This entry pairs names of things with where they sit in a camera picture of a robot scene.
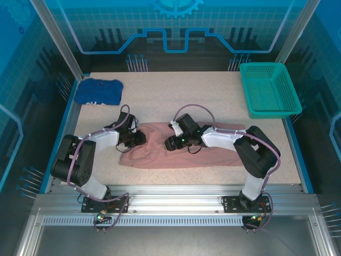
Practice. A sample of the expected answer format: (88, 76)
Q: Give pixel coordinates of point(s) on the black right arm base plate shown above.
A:
(230, 204)

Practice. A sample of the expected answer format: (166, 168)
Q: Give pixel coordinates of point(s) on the pink t-shirt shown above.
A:
(207, 160)

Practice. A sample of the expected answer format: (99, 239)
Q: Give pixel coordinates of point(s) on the blue table side trim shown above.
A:
(64, 125)
(298, 157)

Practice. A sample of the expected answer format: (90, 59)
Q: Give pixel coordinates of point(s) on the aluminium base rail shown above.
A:
(173, 197)

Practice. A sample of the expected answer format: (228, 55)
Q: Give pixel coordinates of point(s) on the aluminium corner post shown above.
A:
(298, 32)
(56, 40)

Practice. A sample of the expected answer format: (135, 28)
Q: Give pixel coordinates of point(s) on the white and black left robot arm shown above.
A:
(104, 138)

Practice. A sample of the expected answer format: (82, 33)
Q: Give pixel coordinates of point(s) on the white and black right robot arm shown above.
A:
(221, 138)

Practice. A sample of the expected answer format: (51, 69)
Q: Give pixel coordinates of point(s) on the aluminium lower frame bar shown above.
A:
(323, 240)
(26, 245)

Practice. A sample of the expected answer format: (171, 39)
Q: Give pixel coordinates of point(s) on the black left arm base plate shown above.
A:
(120, 202)

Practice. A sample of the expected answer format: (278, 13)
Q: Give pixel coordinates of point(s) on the small green-lit circuit board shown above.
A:
(100, 217)
(255, 218)

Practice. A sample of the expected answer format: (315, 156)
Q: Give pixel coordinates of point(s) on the green plastic mesh basket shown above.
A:
(269, 90)

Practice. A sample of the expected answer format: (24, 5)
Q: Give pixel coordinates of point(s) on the folded blue t-shirt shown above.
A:
(98, 90)

